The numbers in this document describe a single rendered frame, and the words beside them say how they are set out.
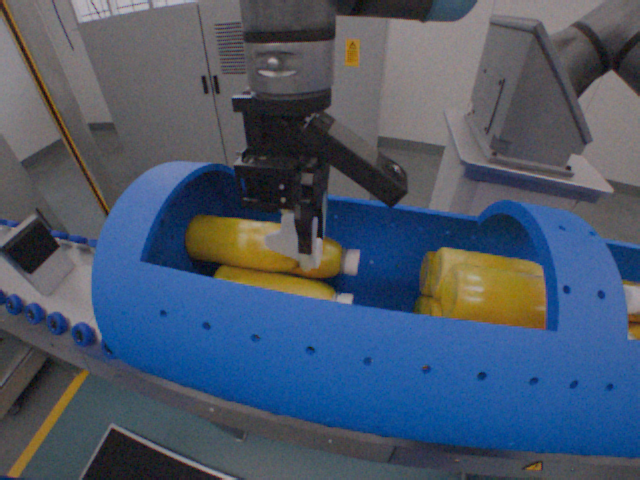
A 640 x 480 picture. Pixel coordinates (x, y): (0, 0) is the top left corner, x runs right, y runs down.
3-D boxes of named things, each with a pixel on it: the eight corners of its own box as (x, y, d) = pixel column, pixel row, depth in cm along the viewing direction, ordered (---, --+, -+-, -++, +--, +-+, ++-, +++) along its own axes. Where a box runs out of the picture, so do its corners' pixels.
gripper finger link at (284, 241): (271, 264, 37) (267, 199, 32) (316, 271, 36) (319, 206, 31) (263, 279, 35) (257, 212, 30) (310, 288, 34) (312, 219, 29)
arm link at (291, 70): (341, 35, 23) (323, 45, 17) (340, 84, 26) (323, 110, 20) (263, 35, 24) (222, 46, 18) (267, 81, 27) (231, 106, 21)
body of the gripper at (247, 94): (266, 177, 35) (255, 79, 27) (334, 184, 34) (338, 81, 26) (241, 214, 30) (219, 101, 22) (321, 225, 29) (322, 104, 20)
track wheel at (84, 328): (78, 317, 43) (68, 321, 41) (94, 324, 43) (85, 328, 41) (79, 340, 44) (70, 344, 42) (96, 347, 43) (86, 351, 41)
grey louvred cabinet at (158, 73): (171, 162, 288) (127, 14, 188) (372, 184, 251) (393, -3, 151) (138, 189, 250) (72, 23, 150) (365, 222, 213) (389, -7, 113)
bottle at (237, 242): (211, 245, 45) (312, 260, 42) (187, 267, 39) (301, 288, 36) (205, 206, 41) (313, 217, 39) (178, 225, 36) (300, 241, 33)
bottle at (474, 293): (444, 262, 32) (569, 281, 30) (435, 319, 32) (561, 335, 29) (465, 261, 25) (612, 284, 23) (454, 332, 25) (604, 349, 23)
